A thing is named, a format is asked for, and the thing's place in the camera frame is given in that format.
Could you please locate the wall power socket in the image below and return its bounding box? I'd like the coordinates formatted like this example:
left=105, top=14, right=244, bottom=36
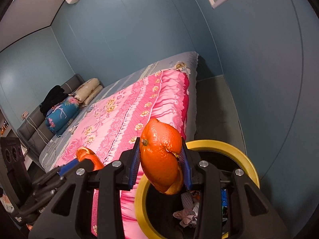
left=21, top=111, right=29, bottom=120

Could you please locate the pink floral bedspread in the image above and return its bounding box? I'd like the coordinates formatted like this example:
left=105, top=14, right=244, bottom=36
left=53, top=69, right=190, bottom=239

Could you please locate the small cloth on sheet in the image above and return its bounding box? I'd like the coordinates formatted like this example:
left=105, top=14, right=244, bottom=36
left=68, top=125, right=78, bottom=134

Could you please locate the yellow rimmed trash bin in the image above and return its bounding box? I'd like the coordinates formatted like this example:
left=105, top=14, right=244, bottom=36
left=133, top=139, right=260, bottom=239

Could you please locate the white charging cable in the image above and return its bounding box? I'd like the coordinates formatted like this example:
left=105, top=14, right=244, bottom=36
left=26, top=115, right=60, bottom=169

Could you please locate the black clothing pile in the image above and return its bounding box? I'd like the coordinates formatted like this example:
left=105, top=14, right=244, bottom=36
left=39, top=85, right=68, bottom=117

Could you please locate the orange tangerine peel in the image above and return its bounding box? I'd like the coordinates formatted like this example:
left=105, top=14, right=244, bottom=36
left=76, top=147, right=104, bottom=171
left=140, top=118, right=183, bottom=195

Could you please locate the pink white sock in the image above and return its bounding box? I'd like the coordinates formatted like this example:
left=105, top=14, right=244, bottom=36
left=173, top=192, right=200, bottom=228

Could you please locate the grey upholstered headboard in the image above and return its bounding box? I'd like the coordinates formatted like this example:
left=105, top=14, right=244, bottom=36
left=17, top=73, right=86, bottom=157

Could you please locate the blue cloth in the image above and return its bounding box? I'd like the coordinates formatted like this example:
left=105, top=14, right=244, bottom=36
left=221, top=189, right=228, bottom=208

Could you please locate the blue floral folded quilt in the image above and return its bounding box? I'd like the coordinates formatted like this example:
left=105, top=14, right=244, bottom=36
left=45, top=96, right=80, bottom=136

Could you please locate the beige folded quilt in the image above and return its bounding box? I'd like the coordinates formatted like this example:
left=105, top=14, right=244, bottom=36
left=73, top=78, right=103, bottom=106

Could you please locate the grey striped bed sheet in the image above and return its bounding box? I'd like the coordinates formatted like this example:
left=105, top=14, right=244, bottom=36
left=39, top=52, right=199, bottom=172

